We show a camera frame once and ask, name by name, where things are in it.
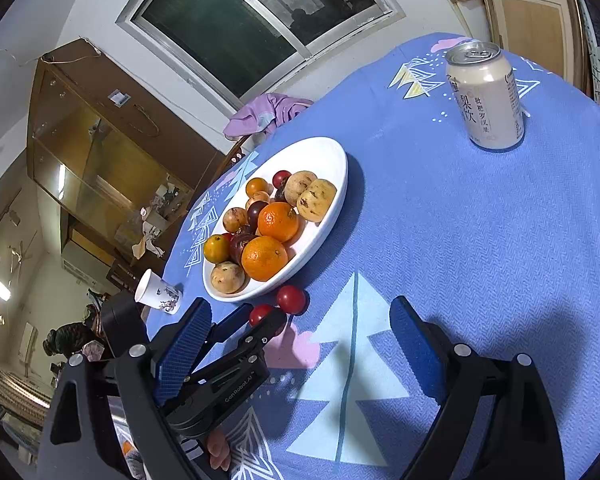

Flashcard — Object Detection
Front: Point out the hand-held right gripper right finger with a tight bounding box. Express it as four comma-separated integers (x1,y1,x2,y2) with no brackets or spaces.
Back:
389,296,566,480

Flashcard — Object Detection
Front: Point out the white floral paper cup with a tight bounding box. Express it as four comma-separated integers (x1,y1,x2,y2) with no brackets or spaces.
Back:
135,269,183,315

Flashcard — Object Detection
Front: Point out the large orange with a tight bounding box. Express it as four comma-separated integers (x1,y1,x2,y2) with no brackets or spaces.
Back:
241,235,289,282
257,201,300,243

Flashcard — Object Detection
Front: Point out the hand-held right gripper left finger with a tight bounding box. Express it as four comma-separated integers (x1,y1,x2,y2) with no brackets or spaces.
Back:
37,297,214,480

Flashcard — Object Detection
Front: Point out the blue printed tablecloth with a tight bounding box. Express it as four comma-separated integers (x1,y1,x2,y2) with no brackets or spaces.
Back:
145,32,600,480

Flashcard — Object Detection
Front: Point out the wooden picture frame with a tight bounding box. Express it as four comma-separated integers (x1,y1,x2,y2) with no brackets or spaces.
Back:
475,0,593,96

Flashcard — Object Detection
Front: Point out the yellow-orange tangerine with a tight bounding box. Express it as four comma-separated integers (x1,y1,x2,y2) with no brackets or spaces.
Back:
203,235,231,264

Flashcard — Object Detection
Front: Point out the sliding glass window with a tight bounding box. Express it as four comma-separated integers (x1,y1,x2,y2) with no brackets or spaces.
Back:
116,0,401,116

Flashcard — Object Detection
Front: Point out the crumpled tan paper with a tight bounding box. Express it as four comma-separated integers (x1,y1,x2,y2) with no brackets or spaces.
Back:
132,232,153,261

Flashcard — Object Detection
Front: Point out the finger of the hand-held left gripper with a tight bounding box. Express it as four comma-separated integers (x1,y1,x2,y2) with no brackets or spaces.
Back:
227,306,288,361
209,304,255,342

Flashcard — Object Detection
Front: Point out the speckled tan round fruit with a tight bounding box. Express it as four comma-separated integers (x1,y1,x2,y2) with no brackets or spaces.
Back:
210,261,246,295

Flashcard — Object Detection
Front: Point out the white oval plate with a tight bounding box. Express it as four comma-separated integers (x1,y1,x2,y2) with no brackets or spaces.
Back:
202,136,349,303

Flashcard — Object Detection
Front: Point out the smooth tan round fruit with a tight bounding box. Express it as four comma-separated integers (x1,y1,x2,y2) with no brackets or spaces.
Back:
284,170,318,207

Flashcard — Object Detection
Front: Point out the wooden chair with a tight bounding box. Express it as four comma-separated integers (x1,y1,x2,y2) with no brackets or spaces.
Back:
220,135,261,171

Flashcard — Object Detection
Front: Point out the wooden glass cabinet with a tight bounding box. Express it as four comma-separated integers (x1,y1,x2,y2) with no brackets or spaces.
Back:
27,40,231,281

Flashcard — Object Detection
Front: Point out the pale beverage can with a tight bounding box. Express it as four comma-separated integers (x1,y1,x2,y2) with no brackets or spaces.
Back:
446,40,525,151

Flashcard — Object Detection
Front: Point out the yellow speckled pear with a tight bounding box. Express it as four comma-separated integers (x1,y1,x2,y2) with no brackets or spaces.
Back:
297,179,338,223

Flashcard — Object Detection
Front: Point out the purple garment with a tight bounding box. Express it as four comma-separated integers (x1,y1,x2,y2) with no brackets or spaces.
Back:
223,93,315,137

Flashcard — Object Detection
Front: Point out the ceiling fan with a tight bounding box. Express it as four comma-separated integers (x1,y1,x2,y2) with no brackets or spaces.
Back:
7,240,36,266

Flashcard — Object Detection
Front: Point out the person's left hand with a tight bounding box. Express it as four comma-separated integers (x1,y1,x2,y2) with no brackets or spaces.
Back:
207,430,232,472

